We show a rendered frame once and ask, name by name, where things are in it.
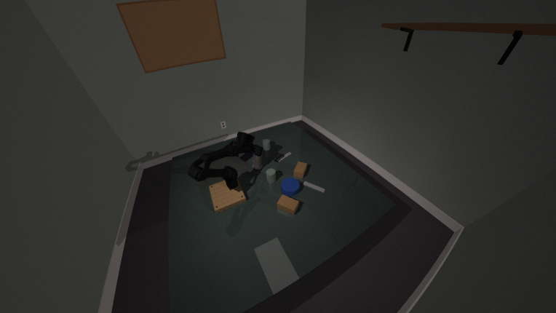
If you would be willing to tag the blue short cylinder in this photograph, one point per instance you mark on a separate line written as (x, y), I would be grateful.
(290, 186)

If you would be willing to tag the grey flat bar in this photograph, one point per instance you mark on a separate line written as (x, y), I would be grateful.
(283, 157)
(314, 187)

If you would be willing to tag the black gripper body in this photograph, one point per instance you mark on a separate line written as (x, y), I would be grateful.
(256, 149)

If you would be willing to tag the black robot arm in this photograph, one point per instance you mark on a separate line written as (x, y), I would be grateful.
(229, 174)

